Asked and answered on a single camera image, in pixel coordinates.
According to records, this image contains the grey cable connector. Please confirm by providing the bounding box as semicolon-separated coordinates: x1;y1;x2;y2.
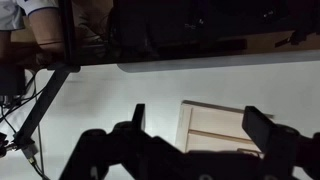
20;139;40;159

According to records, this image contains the bystander bare forearm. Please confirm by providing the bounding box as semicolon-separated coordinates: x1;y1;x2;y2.
28;6;65;66

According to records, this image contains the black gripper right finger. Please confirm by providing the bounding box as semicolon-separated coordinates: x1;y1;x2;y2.
241;105;320;180

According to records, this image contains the black upright pole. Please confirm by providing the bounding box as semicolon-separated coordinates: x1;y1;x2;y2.
58;0;80;66

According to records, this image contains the black slanted stand leg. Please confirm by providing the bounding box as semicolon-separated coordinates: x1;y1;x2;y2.
12;64;82;148

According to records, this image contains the light wooden frame tray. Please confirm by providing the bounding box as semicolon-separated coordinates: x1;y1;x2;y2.
174;99;275;158

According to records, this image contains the white shirt with blue trim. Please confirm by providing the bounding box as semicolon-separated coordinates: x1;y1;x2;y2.
0;0;60;32

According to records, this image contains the black box device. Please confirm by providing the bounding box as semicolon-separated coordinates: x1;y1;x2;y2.
0;64;27;97

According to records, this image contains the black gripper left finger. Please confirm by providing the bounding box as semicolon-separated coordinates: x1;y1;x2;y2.
59;103;186;180

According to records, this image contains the thin black cable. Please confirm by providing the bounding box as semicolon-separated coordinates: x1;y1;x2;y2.
0;68;46;134

